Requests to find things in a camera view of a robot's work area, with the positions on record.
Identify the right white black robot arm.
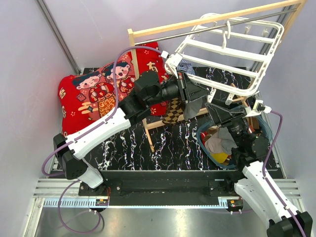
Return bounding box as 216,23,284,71
205,100,313,237

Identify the wooden drying rack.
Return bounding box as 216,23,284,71
127,0,308,153

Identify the left vertical aluminium post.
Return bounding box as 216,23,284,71
35,0,81,75

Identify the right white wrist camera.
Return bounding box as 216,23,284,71
245,99,272,117

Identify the white plastic clip hanger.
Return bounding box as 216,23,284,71
173,13,285,105

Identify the right vertical aluminium post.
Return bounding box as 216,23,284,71
249,5,297,72

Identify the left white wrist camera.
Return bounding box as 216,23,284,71
161,51,183,78

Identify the vertical aluminium post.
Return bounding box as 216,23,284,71
35,0,81,75
249,5,297,72

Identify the aluminium frame rail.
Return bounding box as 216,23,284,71
32,179,84,198

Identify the brown argyle sock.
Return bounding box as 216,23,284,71
161,98,185,125

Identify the yellow sock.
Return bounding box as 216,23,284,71
211,153,229,163

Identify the grey sock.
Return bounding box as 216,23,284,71
183,99,202,121
204,127,237,155

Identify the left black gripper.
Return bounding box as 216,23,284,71
147,70,210,107

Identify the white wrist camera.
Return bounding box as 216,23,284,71
245,99,272,117
161,51,183,78

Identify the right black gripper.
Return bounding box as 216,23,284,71
205,96,248,148

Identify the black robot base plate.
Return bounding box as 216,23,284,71
79,170,245,197

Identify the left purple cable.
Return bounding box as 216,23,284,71
41,46,165,234

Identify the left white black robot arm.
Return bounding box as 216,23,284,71
53,71,210,196

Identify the blue striped cloth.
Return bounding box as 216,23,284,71
176,59,195,75

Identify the clear blue plastic bin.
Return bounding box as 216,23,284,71
197,102,272,170

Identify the red cartoon pillow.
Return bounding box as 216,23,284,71
58,41,173,135

